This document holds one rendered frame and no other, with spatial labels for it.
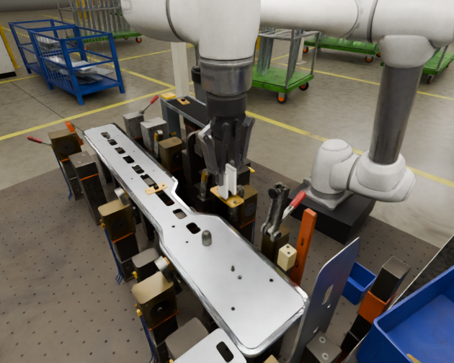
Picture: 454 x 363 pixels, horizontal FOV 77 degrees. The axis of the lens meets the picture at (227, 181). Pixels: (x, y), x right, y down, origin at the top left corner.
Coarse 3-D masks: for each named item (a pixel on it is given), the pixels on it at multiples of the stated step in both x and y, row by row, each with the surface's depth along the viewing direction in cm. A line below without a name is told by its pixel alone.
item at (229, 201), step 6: (216, 186) 68; (216, 192) 66; (228, 192) 64; (222, 198) 64; (228, 198) 64; (234, 198) 64; (240, 198) 64; (228, 204) 62; (234, 204) 62; (240, 204) 63
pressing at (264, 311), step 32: (96, 128) 151; (128, 192) 107; (160, 224) 93; (224, 224) 92; (192, 256) 82; (224, 256) 82; (256, 256) 82; (192, 288) 74; (224, 288) 74; (256, 288) 74; (288, 288) 74; (224, 320) 67; (256, 320) 67; (288, 320) 67; (256, 352) 61
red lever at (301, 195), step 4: (300, 192) 82; (304, 192) 82; (296, 196) 82; (300, 196) 82; (304, 196) 82; (292, 200) 83; (296, 200) 82; (300, 200) 82; (292, 204) 82; (296, 204) 81; (288, 208) 82; (292, 208) 81; (284, 212) 82; (288, 212) 81; (284, 216) 81; (280, 224) 81; (268, 228) 82; (268, 232) 81
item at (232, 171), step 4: (228, 164) 62; (228, 168) 61; (232, 168) 60; (228, 172) 62; (232, 172) 61; (228, 176) 63; (232, 176) 61; (228, 180) 63; (232, 180) 62; (228, 184) 64; (232, 184) 63; (228, 188) 65; (232, 188) 63; (232, 192) 64
